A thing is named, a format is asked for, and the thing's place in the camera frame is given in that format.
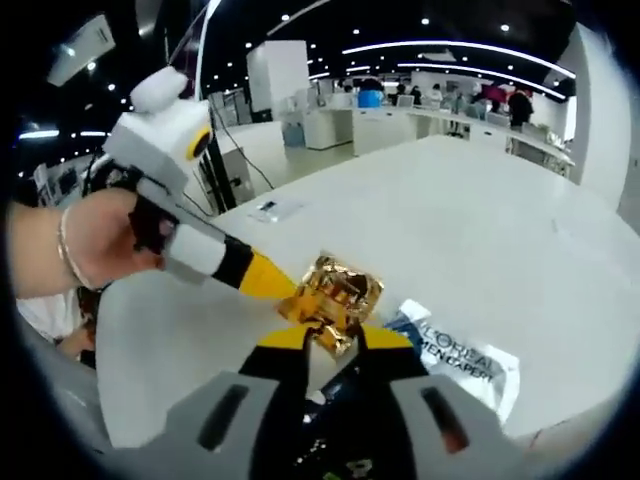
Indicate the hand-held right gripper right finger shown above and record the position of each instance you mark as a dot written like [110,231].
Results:
[440,425]

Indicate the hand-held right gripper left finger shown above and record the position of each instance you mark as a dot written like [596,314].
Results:
[235,420]

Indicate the long white counter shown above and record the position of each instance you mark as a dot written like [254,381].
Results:
[380,130]

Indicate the person's left hand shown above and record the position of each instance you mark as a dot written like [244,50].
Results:
[105,240]

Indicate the black-legged standing desk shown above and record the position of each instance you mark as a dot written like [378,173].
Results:
[220,175]

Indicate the blue water jug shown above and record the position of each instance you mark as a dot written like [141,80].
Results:
[370,98]

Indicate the white blue skincare sachet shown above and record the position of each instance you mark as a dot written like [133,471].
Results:
[465,360]

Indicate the ceiling air conditioner unit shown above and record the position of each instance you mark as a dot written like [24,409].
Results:
[80,47]

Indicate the dark green skincare sachet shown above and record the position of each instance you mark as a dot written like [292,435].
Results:
[345,395]

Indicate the small clear skincare sachet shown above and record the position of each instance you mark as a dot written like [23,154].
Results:
[275,210]

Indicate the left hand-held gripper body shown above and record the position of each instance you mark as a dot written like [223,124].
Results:
[160,140]

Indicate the gold foil skincare sachet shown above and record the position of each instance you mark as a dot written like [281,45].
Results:
[335,290]

